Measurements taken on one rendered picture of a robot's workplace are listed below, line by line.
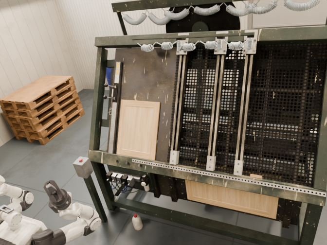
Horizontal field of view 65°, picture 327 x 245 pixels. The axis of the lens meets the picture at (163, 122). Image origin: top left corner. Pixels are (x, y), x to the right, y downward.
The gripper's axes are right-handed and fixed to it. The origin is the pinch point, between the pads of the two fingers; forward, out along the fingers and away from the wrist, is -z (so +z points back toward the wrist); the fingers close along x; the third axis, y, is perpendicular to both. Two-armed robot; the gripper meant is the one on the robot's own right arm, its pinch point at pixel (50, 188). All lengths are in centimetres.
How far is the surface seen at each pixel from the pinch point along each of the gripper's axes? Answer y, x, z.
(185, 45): 141, 61, 25
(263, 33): 185, 20, 10
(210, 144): 117, -3, 78
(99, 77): 86, 131, 80
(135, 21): 151, 154, 52
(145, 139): 85, 49, 103
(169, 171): 82, 11, 108
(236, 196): 126, -42, 135
